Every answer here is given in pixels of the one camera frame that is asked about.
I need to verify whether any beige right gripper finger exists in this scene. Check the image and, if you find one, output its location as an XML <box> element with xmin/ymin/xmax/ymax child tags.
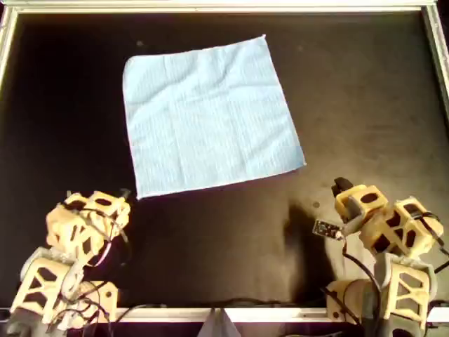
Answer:
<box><xmin>333</xmin><ymin>176</ymin><xmax>354</xmax><ymax>198</ymax></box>

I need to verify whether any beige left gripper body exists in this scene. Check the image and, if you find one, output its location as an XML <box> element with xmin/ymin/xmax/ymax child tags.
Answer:
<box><xmin>88</xmin><ymin>191</ymin><xmax>131</xmax><ymax>232</ymax></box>

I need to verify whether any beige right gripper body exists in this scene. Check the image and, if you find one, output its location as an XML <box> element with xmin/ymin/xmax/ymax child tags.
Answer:
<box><xmin>335</xmin><ymin>184</ymin><xmax>389</xmax><ymax>227</ymax></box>

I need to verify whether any light blue microfibre cloth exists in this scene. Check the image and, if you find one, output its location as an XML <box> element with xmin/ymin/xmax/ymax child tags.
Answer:
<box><xmin>122</xmin><ymin>34</ymin><xmax>307</xmax><ymax>201</ymax></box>

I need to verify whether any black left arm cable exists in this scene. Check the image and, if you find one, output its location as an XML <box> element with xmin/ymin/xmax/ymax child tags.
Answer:
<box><xmin>58</xmin><ymin>201</ymin><xmax>133</xmax><ymax>271</ymax></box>

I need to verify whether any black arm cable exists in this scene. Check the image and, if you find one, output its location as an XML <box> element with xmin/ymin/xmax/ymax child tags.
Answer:
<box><xmin>58</xmin><ymin>201</ymin><xmax>133</xmax><ymax>271</ymax></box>
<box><xmin>408</xmin><ymin>209</ymin><xmax>449</xmax><ymax>277</ymax></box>

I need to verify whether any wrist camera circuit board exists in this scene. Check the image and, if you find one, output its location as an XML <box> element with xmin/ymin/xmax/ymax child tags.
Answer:
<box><xmin>312</xmin><ymin>218</ymin><xmax>344</xmax><ymax>242</ymax></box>

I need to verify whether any black camera board cable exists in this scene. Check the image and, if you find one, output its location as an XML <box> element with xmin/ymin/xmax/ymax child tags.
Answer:
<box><xmin>340</xmin><ymin>234</ymin><xmax>385</xmax><ymax>317</ymax></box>

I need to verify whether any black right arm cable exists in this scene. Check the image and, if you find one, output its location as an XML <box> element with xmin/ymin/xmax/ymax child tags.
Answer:
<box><xmin>408</xmin><ymin>209</ymin><xmax>449</xmax><ymax>277</ymax></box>

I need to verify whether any black cable along table edge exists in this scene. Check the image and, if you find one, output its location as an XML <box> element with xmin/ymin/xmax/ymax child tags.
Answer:
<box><xmin>112</xmin><ymin>297</ymin><xmax>329</xmax><ymax>322</ymax></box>

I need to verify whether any grey triangular camera mount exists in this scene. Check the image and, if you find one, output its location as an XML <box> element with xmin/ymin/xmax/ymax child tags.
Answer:
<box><xmin>198</xmin><ymin>308</ymin><xmax>243</xmax><ymax>337</ymax></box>

